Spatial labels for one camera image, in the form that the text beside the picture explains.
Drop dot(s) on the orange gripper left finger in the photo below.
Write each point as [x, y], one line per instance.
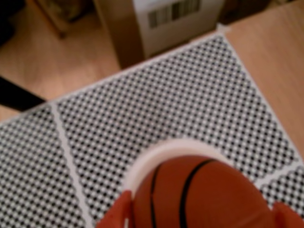
[118, 211]

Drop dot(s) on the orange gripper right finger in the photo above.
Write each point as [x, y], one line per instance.
[287, 218]

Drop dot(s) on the small orange basketball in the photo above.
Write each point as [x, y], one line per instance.
[213, 194]

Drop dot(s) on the white paper cup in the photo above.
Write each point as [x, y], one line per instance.
[142, 166]

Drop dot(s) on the checkerboard paper sheet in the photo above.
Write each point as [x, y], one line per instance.
[289, 185]
[31, 178]
[166, 95]

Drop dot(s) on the black furniture leg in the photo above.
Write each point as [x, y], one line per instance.
[14, 95]

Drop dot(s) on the cardboard box with white label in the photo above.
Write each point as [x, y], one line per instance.
[166, 35]

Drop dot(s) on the wooden furniture leg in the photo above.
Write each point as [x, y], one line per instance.
[55, 21]

